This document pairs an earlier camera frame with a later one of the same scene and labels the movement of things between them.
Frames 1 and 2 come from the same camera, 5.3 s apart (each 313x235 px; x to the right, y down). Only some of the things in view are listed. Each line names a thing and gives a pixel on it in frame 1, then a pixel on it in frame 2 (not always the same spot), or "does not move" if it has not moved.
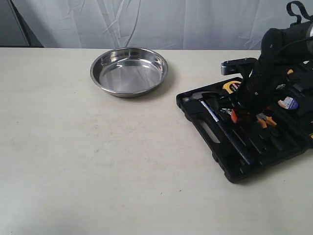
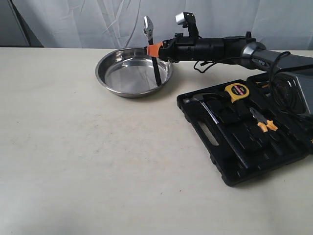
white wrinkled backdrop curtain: [164, 24] does not move
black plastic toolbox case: [244, 145] does not move
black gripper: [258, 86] -> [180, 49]
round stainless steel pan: [128, 72] does not move
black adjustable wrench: [225, 112] -> [148, 28]
